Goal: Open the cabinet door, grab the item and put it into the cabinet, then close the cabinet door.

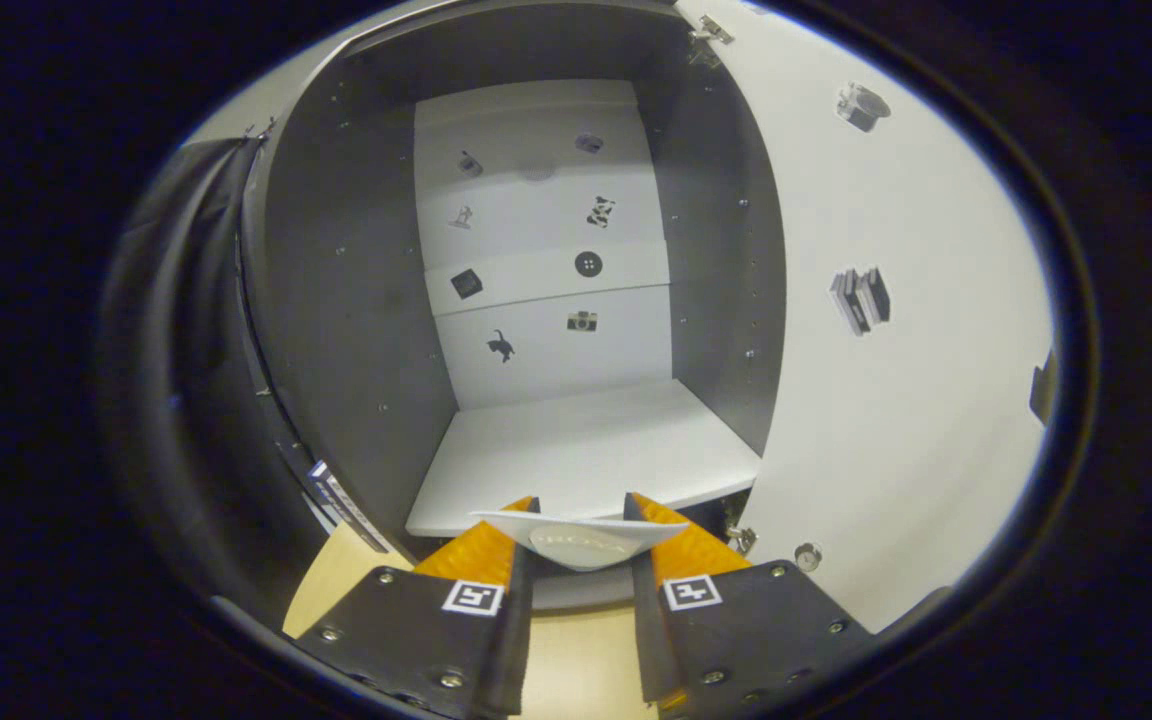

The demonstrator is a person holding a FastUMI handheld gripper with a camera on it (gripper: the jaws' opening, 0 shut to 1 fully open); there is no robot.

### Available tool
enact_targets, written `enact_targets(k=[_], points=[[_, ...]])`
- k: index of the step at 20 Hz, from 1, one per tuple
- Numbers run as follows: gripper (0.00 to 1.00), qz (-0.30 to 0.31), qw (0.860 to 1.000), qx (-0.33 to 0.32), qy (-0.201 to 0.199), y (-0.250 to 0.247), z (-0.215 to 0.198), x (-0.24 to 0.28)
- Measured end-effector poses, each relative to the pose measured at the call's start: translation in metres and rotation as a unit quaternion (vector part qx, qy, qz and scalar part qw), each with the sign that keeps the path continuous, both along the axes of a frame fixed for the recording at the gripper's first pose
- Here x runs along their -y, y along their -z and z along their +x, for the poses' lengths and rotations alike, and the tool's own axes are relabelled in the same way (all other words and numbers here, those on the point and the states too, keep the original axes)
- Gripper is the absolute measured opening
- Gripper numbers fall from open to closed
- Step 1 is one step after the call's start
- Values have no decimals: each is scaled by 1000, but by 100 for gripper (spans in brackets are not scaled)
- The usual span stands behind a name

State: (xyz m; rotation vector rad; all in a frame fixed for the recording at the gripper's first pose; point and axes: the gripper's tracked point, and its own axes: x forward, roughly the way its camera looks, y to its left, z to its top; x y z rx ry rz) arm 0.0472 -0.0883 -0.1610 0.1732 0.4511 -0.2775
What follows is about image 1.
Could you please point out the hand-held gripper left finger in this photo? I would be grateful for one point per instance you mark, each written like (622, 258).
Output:
(511, 640)

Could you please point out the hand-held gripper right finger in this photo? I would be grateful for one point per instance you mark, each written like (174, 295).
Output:
(648, 640)

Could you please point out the white blue tube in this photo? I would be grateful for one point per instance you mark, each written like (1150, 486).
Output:
(581, 545)

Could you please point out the white cabinet door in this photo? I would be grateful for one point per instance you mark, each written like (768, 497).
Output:
(916, 430)

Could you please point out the metal door hinge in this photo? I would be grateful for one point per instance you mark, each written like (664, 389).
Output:
(711, 35)
(739, 535)

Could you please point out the small round metal catch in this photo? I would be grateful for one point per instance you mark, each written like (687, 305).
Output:
(808, 557)

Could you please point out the white cabinet shelf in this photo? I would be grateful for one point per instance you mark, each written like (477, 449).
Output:
(576, 450)

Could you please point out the grey cabinet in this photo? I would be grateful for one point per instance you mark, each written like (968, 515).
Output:
(356, 330)

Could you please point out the black backdrop cloth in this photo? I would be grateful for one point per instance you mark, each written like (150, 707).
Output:
(176, 400)

